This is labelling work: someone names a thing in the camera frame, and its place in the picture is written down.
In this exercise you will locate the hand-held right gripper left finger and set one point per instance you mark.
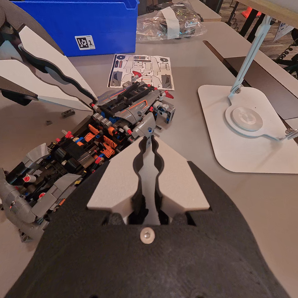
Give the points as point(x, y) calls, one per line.
point(114, 186)

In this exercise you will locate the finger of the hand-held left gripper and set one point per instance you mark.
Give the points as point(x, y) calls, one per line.
point(69, 69)
point(21, 74)

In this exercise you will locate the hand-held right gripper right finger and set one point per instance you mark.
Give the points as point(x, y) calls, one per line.
point(181, 186)

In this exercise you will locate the grey black lego car model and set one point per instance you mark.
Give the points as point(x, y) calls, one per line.
point(130, 111)

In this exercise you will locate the dark lego beam piece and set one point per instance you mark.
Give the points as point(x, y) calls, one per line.
point(68, 112)

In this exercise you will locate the blue plastic bin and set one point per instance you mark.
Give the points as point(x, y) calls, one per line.
point(69, 23)

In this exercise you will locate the white metal stand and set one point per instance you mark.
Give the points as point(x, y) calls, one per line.
point(232, 151)

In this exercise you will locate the white sticker sheet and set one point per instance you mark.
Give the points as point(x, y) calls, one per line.
point(149, 69)

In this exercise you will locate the clear plastic bag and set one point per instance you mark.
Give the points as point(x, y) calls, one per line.
point(163, 23)

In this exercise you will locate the light wooden board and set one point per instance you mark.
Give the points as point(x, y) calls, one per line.
point(267, 5)

